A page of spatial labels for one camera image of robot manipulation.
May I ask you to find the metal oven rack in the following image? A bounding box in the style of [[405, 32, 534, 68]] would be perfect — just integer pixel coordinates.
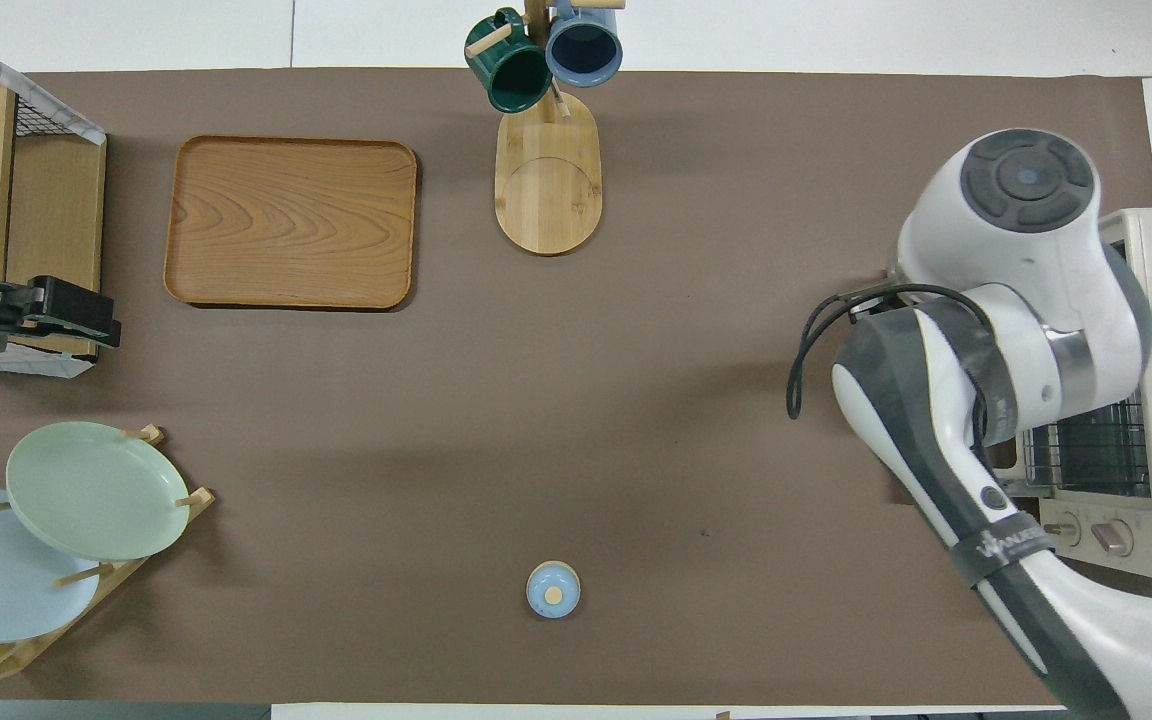
[[1021, 397, 1152, 497]]

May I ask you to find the rectangular wooden tray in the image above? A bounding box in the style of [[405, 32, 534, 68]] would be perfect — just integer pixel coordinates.
[[164, 135, 419, 312]]

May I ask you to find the dark green mug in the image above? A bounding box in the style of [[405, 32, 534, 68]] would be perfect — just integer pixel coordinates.
[[464, 8, 555, 115]]

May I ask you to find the wooden mug tree stand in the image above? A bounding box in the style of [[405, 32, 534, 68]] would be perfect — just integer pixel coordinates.
[[466, 0, 627, 257]]

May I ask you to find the wooden shelf with wire frame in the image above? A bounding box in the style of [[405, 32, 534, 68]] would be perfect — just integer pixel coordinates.
[[0, 22, 110, 380]]

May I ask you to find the brown table mat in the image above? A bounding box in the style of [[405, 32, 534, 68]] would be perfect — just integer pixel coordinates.
[[0, 67, 1152, 707]]

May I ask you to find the wooden plate rack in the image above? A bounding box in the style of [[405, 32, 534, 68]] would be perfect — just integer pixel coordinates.
[[0, 424, 217, 687]]

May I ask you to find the pale green plate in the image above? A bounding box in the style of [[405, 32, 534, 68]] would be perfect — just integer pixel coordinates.
[[5, 421, 192, 562]]

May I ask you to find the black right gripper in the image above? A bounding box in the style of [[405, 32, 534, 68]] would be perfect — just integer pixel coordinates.
[[838, 286, 899, 322]]

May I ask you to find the blue mug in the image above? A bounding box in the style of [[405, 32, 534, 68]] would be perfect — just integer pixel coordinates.
[[544, 0, 625, 89]]

